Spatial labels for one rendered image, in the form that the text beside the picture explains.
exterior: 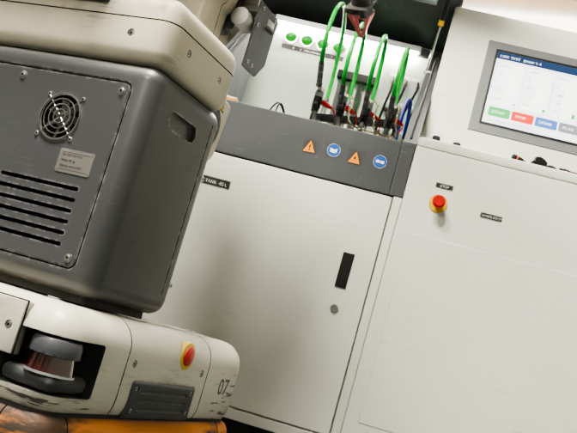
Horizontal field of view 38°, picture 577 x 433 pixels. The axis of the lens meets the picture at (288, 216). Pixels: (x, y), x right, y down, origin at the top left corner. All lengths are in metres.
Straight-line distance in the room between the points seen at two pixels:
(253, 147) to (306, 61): 0.72
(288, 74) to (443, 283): 1.09
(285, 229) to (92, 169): 1.07
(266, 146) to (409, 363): 0.74
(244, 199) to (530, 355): 0.90
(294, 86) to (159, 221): 1.67
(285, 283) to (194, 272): 0.26
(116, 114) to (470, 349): 1.30
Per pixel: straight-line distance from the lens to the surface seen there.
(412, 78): 3.05
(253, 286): 2.37
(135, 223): 1.40
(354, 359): 2.34
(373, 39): 3.07
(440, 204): 2.35
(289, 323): 2.35
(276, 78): 3.08
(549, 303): 2.39
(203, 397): 1.69
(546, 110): 2.79
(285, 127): 2.45
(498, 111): 2.76
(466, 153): 2.43
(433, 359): 2.34
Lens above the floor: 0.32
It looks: 8 degrees up
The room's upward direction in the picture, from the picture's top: 16 degrees clockwise
